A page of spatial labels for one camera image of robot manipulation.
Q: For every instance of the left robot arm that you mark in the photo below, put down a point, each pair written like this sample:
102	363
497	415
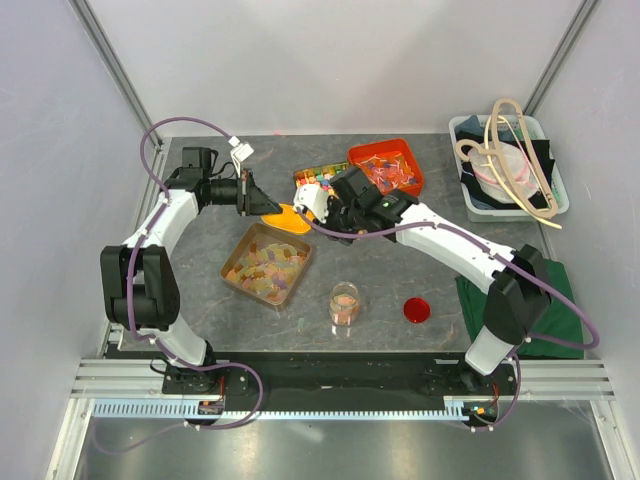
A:
139	286

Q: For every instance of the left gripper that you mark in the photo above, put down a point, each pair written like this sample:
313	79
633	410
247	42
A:
251	200

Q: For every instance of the beige clothes hanger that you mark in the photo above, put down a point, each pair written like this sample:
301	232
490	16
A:
512	173

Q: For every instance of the orange box of candies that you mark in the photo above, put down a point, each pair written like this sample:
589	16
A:
388	164

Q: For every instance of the green cloth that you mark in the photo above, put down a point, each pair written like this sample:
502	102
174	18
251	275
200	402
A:
558	321

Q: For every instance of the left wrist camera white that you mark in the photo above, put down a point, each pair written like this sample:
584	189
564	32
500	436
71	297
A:
240	151

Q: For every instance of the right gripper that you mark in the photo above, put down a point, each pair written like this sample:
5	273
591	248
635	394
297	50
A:
332	204

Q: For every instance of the brown tin of popsicle candies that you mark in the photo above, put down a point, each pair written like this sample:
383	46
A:
267	265

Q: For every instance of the yellow plastic scoop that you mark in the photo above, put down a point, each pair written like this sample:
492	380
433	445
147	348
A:
301	222

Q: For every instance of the clear glass jar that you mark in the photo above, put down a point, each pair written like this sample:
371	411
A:
344	308

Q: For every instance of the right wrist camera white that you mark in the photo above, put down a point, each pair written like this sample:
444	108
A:
311	197

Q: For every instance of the red jar lid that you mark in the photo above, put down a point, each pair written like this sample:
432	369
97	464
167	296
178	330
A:
416	310

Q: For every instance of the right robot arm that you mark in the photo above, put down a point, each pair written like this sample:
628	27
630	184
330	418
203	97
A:
511	279

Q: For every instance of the tin of colourful star candies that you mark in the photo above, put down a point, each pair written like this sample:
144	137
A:
320	175

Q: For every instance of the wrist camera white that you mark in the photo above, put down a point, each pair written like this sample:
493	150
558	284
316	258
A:
240	151
311	197

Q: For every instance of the white laundry basket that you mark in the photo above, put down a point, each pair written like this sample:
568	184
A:
480	206

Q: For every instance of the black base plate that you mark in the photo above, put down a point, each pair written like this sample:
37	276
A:
341	379

